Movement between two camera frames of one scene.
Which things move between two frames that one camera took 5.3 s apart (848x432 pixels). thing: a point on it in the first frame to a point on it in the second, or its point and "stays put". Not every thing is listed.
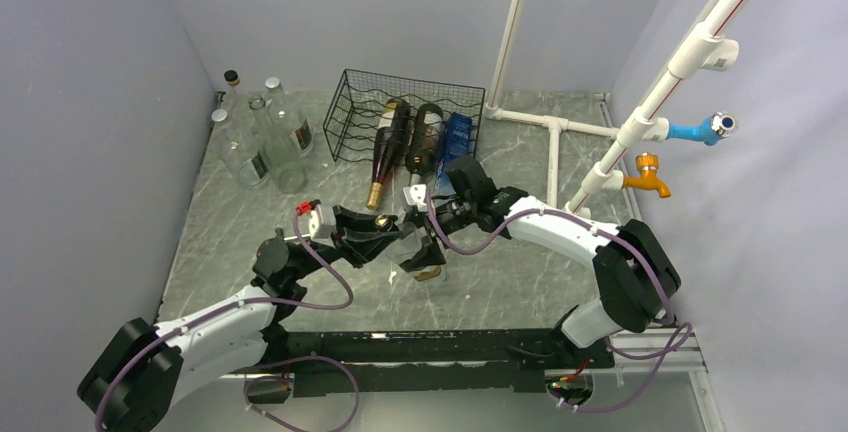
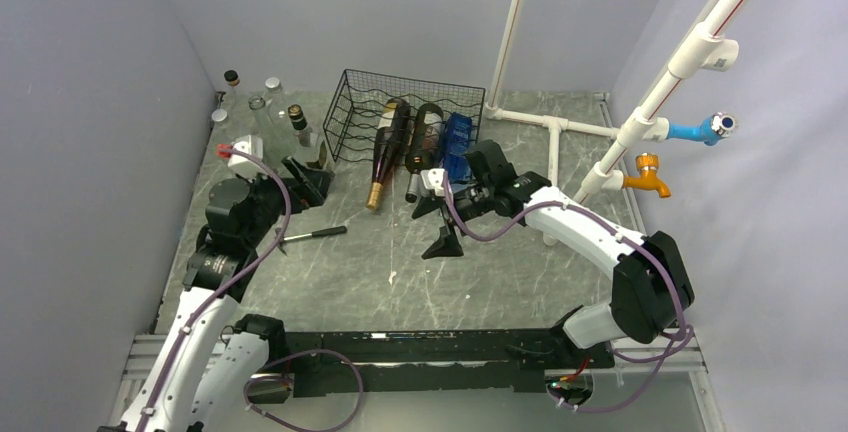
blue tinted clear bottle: (287, 167) stays put
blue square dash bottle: (457, 145) stays put
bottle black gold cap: (430, 273) to (315, 149)
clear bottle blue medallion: (240, 117) stays put
